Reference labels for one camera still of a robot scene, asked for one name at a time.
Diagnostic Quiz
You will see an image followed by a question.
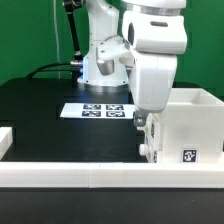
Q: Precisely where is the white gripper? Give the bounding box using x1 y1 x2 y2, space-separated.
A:
129 53 177 127

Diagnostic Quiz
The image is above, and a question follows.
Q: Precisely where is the white drawer box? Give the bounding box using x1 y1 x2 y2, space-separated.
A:
137 113 161 146
139 144 157 163

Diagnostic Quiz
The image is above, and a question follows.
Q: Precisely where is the white front drawer box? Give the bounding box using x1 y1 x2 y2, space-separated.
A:
139 144 157 163

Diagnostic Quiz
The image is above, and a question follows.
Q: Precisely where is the white drawer cabinet frame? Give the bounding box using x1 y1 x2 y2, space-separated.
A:
149 88 224 163

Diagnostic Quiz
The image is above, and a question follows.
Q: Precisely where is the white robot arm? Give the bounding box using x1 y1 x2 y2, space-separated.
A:
78 0 187 127

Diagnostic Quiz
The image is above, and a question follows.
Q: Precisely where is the paper marker sheet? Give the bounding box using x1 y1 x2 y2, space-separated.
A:
60 103 135 119

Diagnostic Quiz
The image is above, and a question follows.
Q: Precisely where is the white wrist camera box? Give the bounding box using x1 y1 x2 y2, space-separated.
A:
122 11 187 54

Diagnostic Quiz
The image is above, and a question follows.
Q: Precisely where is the white fence front rail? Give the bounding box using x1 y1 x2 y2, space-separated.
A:
0 162 224 188

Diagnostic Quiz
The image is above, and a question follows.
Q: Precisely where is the white fence rail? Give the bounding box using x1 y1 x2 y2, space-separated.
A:
0 127 13 160
0 162 224 188

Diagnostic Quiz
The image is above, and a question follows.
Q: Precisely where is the black thick cable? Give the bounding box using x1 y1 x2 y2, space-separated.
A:
24 62 83 80

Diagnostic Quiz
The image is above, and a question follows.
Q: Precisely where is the white fence left rail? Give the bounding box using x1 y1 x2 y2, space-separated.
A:
0 127 13 160

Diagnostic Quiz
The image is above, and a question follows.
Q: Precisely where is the thin grey cable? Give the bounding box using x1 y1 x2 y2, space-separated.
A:
53 0 62 80

